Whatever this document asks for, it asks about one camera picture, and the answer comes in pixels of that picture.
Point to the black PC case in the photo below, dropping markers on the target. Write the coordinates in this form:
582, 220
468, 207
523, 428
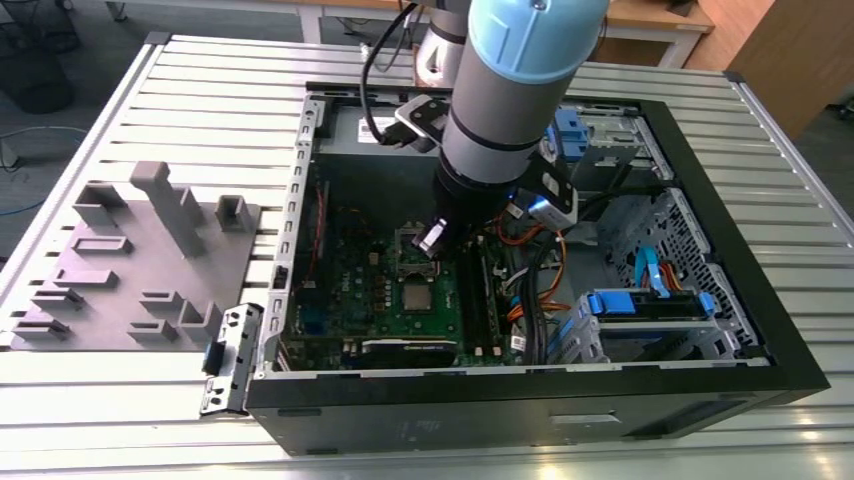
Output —
467, 420

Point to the wooden desk white frame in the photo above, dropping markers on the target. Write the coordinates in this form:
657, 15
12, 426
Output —
667, 17

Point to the CPU socket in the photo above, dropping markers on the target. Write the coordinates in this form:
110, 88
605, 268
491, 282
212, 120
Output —
418, 283

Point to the brown wooden cabinet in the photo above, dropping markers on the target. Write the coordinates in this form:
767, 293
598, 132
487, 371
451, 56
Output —
801, 60

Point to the green motherboard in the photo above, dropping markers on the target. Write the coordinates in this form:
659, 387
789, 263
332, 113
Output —
374, 320

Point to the black graphics card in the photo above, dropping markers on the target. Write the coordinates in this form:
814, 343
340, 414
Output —
407, 350

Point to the metal slot bracket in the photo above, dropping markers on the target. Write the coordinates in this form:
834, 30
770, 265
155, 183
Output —
236, 350

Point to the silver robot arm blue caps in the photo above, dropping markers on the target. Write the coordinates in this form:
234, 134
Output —
501, 110

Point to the grey metal disk cage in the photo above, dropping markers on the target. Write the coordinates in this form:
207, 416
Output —
667, 327

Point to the hard disk in blue carrier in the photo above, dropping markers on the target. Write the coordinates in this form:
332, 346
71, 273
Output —
621, 303

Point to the grey power supply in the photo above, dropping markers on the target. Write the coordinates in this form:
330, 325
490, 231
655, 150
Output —
363, 185

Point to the blue drive bay latch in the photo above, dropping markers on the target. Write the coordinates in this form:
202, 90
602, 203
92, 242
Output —
574, 135

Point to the black bin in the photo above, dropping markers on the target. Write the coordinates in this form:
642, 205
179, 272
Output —
40, 85

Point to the grey metal drive cage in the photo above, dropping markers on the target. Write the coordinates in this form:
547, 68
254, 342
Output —
621, 165

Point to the silver CPU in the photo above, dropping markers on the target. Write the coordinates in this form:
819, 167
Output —
418, 298

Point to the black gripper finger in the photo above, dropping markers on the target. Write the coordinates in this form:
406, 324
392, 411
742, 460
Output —
430, 240

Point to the grey parts rack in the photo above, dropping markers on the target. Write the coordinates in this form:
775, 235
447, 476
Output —
154, 260

